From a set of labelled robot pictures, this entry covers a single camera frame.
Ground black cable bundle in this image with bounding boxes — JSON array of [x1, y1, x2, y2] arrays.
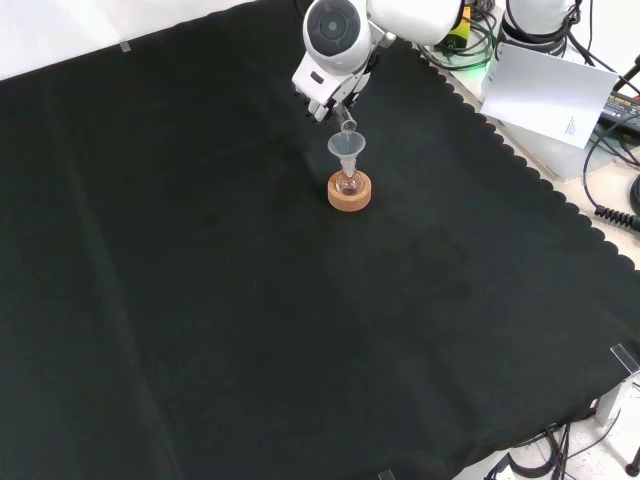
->
[[417, 0, 504, 72]]

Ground black coiled cable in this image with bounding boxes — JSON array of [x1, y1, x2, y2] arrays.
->
[[593, 204, 640, 232]]

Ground clear plastic funnel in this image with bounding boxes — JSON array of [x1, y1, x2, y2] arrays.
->
[[326, 130, 369, 175]]

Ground black power adapter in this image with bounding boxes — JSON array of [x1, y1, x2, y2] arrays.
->
[[598, 91, 640, 129]]

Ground yellow stop button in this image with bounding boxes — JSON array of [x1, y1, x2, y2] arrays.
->
[[433, 6, 474, 53]]

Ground black tripod leg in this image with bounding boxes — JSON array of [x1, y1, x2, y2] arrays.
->
[[611, 53, 640, 97]]

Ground pale board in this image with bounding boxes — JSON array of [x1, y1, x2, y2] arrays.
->
[[480, 64, 601, 182]]

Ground cork ring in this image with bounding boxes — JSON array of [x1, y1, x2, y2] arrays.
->
[[326, 170, 374, 214]]

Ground white card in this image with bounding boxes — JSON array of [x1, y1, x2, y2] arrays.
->
[[478, 41, 621, 150]]

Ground round-bottom glass flask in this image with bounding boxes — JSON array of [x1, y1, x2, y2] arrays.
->
[[335, 166, 363, 198]]

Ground clear graduated cylinder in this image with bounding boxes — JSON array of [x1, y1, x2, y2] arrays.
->
[[332, 101, 359, 135]]

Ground black cloth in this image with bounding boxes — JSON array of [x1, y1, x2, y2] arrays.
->
[[0, 0, 640, 480]]

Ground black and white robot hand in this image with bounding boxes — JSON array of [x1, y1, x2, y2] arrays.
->
[[290, 49, 377, 124]]

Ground clear tape strip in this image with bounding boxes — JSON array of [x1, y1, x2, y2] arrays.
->
[[609, 343, 640, 377]]

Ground black floor cables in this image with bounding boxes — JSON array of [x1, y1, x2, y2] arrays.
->
[[483, 420, 626, 480]]

